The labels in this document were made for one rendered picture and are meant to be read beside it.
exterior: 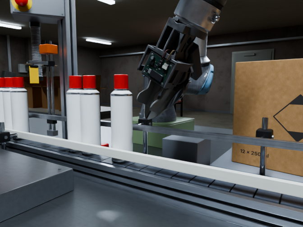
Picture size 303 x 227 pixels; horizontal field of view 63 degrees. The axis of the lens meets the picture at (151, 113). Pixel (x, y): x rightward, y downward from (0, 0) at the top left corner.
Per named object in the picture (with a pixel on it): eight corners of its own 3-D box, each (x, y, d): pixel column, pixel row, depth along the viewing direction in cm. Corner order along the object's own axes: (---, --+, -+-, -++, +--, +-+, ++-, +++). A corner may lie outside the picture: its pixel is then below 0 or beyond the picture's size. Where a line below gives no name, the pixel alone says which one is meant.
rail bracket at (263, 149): (247, 202, 49) (251, 120, 47) (254, 189, 55) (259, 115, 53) (265, 206, 47) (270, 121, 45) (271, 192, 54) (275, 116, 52)
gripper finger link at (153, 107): (134, 121, 51) (153, 82, 48) (150, 117, 56) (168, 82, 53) (145, 129, 50) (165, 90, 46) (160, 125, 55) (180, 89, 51)
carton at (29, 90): (8, 106, 304) (6, 76, 299) (42, 104, 341) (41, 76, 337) (28, 109, 279) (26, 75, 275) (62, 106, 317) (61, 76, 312)
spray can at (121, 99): (107, 160, 60) (105, 74, 57) (121, 155, 64) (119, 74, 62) (123, 164, 57) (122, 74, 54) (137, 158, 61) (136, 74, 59)
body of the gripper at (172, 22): (134, 72, 48) (161, 10, 43) (157, 73, 55) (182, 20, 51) (163, 93, 45) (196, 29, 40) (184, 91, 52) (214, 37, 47)
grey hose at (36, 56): (30, 80, 93) (27, 22, 90) (39, 80, 96) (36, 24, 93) (36, 80, 91) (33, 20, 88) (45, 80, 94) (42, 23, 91)
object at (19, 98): (9, 138, 84) (5, 77, 81) (25, 135, 88) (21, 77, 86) (18, 140, 81) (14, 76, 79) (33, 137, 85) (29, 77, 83)
